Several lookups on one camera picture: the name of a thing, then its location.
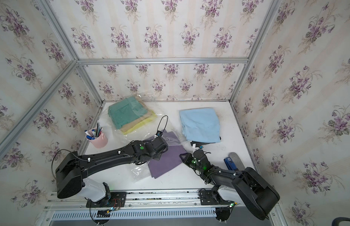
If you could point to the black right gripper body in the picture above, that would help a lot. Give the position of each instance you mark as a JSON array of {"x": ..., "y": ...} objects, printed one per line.
[{"x": 191, "y": 162}]

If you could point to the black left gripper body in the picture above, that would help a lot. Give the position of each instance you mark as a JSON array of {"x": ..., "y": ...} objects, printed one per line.
[{"x": 157, "y": 156}]

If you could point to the purple garment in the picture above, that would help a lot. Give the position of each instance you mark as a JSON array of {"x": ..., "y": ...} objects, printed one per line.
[{"x": 170, "y": 159}]

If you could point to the light blue garment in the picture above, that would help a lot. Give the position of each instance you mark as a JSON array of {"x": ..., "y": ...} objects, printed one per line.
[{"x": 201, "y": 124}]

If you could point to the clear plastic vacuum bag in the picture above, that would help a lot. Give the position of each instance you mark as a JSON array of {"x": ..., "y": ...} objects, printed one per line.
[{"x": 163, "y": 122}]

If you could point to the dark grey trousers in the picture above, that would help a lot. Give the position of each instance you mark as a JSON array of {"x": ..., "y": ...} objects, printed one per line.
[{"x": 206, "y": 143}]

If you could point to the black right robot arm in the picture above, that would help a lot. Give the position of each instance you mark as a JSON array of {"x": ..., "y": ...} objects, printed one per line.
[{"x": 255, "y": 192}]

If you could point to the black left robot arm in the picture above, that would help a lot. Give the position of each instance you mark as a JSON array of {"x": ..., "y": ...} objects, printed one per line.
[{"x": 74, "y": 169}]

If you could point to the yellow folded garment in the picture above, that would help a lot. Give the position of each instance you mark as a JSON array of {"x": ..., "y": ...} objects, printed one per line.
[{"x": 130, "y": 127}]

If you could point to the beige folded garment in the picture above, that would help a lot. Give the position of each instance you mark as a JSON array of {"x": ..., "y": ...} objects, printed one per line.
[{"x": 139, "y": 114}]

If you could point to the green folded garment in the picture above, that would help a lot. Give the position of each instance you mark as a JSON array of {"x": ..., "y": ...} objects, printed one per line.
[{"x": 126, "y": 111}]

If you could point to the pink pen cup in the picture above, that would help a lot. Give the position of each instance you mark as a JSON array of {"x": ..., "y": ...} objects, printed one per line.
[{"x": 96, "y": 136}]

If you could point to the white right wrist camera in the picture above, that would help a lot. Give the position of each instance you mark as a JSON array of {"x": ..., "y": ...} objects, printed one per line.
[{"x": 197, "y": 146}]

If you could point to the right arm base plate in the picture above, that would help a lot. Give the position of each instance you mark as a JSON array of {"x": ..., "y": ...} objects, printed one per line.
[{"x": 209, "y": 197}]

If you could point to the aluminium mounting rail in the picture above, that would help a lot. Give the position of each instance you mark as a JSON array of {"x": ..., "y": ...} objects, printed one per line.
[{"x": 135, "y": 199}]

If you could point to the white slotted cable duct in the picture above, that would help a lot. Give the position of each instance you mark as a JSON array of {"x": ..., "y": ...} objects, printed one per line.
[{"x": 135, "y": 214}]

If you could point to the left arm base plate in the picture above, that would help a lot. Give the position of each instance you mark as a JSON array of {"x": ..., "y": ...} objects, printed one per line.
[{"x": 115, "y": 200}]

